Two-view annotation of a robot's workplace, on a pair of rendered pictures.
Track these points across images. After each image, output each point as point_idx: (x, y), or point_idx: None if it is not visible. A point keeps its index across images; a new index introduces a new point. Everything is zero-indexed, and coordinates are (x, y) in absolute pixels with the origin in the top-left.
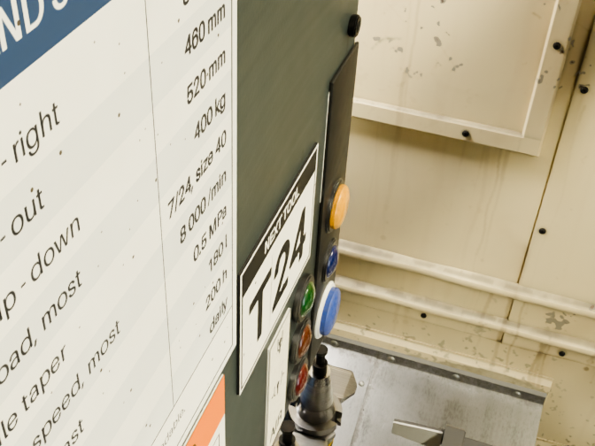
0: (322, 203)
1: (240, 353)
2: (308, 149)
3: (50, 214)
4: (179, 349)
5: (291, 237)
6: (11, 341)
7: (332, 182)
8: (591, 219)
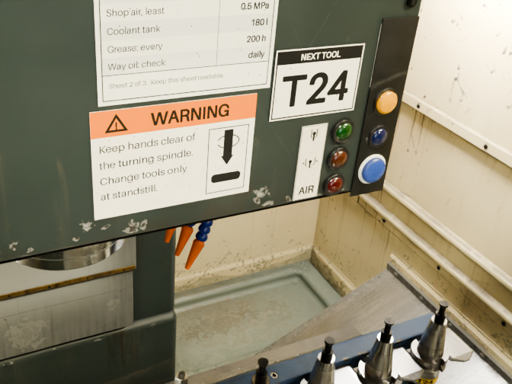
0: (370, 88)
1: (272, 96)
2: (355, 40)
3: None
4: (224, 40)
5: (330, 76)
6: None
7: (383, 83)
8: None
